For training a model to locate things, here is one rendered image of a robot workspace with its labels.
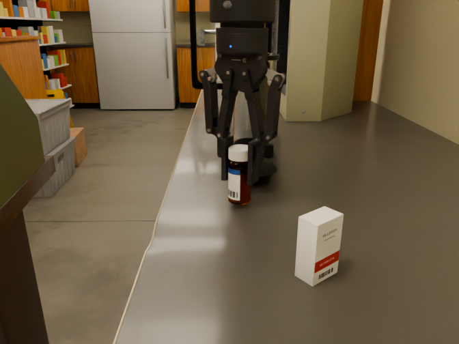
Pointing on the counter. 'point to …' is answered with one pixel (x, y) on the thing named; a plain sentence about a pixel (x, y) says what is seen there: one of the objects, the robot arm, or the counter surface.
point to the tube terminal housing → (321, 59)
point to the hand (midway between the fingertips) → (240, 160)
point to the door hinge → (275, 28)
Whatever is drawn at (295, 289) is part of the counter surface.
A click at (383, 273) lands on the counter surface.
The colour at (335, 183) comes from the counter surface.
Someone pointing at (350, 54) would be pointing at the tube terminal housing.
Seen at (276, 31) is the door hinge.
